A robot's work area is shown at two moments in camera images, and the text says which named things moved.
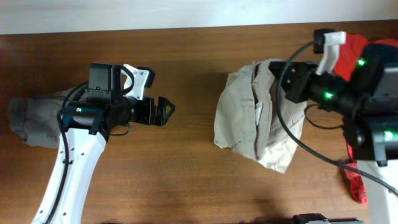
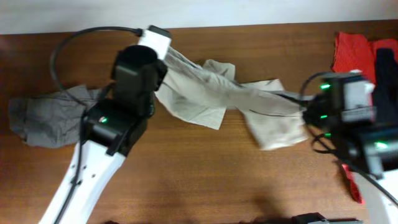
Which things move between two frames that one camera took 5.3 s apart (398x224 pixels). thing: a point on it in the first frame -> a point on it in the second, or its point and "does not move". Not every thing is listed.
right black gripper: [292, 81] -> [311, 109]
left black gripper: [151, 111] -> [160, 71]
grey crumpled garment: [34, 119] does not move
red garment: [351, 51] does not move
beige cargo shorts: [247, 119] -> [203, 94]
